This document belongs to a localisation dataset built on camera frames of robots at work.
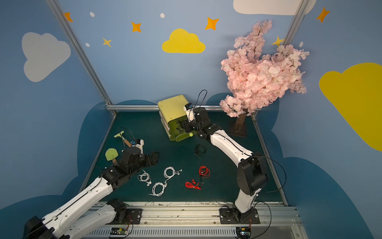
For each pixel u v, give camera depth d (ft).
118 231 2.36
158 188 2.74
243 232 2.39
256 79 2.06
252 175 1.51
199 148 3.33
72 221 1.42
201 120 2.12
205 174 2.90
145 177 2.88
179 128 3.04
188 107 2.40
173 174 2.90
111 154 3.21
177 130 3.01
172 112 3.05
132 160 1.99
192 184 2.76
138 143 2.32
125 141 3.33
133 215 2.46
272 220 2.40
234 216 2.27
